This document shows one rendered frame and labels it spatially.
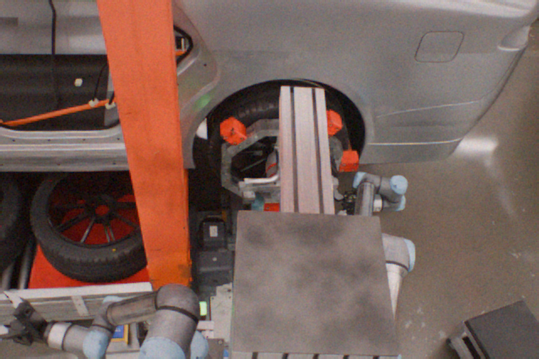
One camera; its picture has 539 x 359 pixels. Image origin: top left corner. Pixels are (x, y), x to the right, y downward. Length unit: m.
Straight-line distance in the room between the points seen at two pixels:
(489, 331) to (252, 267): 2.18
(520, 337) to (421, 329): 0.51
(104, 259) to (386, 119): 1.43
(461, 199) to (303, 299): 2.97
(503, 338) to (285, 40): 1.76
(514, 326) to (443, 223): 0.88
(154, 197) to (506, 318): 1.87
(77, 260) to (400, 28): 1.72
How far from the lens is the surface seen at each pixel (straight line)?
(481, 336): 2.94
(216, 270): 2.74
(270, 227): 0.94
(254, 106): 2.35
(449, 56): 2.37
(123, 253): 2.70
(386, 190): 2.40
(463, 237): 3.63
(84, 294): 2.76
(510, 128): 4.39
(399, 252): 2.09
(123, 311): 1.74
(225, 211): 3.18
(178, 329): 1.47
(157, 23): 1.40
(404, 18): 2.18
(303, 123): 1.10
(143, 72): 1.50
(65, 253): 2.75
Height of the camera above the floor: 2.82
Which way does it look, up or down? 53 degrees down
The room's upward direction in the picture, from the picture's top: 8 degrees clockwise
